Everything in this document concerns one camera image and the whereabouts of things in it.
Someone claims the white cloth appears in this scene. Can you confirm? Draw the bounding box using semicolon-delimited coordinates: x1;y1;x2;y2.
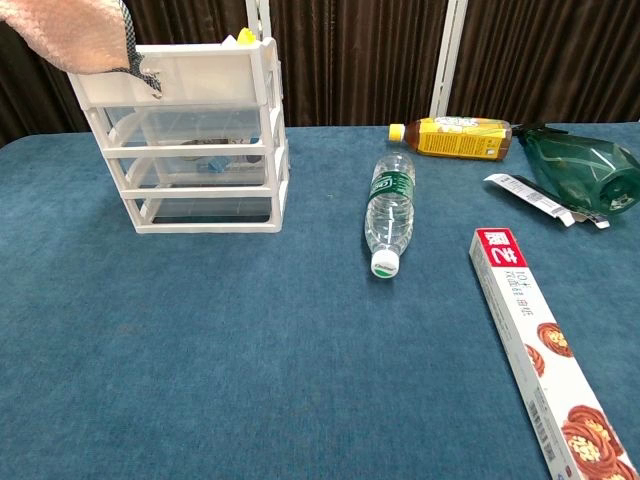
0;0;164;100

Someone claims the clear water bottle green label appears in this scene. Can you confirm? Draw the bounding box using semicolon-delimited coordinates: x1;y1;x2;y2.
363;151;417;279

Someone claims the blue table cover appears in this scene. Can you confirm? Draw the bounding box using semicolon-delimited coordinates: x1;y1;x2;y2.
0;122;640;480

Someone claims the tea bottle yellow label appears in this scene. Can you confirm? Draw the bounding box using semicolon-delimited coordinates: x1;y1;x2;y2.
388;116;514;162

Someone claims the dark brown curtain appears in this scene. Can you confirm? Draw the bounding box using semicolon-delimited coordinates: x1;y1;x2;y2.
0;0;640;149

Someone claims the white plastic drawer organizer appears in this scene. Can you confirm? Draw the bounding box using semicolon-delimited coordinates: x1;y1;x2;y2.
66;35;291;236

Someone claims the small white carton box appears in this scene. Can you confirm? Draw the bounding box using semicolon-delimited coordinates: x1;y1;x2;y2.
482;173;576;228

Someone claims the long white baking paper box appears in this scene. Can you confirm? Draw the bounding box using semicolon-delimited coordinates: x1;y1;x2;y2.
468;227;640;480

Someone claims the green spray bottle black trigger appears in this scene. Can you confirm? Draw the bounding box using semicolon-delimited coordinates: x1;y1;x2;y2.
514;122;640;217

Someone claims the white frame pole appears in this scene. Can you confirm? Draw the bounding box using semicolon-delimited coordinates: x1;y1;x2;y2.
430;0;469;119
244;0;274;44

